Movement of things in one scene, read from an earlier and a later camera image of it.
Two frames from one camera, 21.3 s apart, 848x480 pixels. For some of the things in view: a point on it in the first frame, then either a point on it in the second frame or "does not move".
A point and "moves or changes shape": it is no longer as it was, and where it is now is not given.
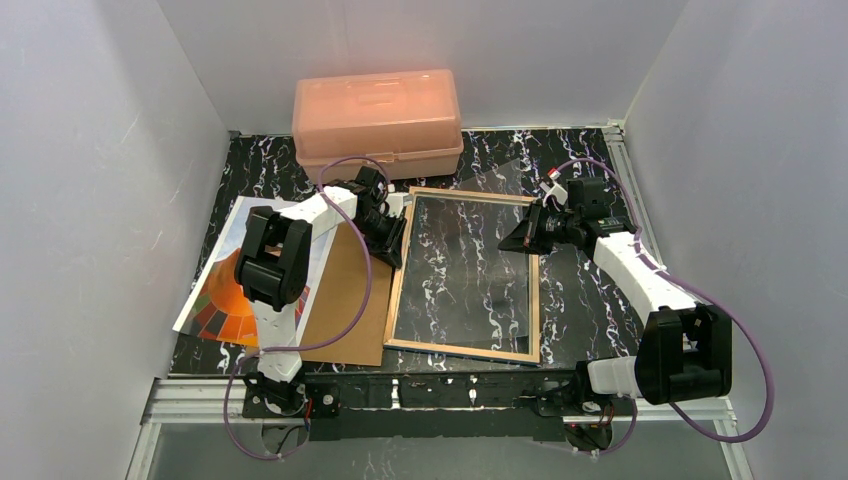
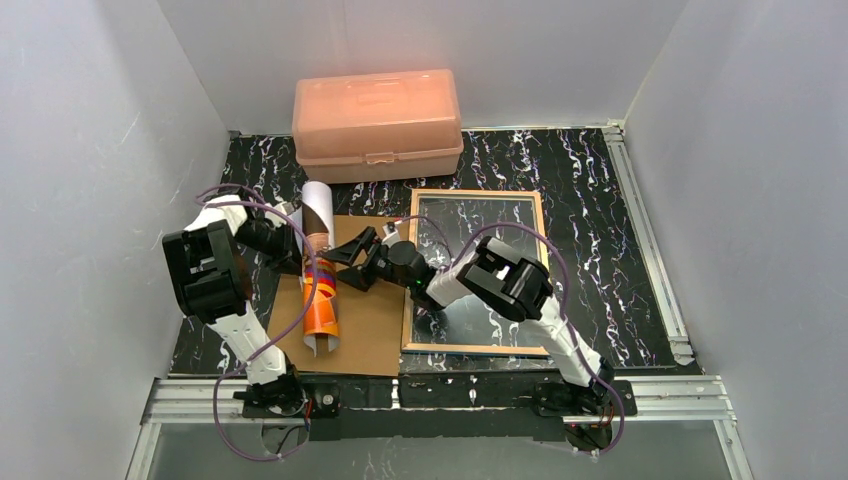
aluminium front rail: x=222 y=398 does not move
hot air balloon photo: x=217 y=305 moves or changes shape
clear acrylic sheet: x=453 y=278 moves or changes shape
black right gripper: x=536 y=228 -> x=369 y=265
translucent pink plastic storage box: x=403 y=122 does not move
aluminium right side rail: x=633 y=192 does not move
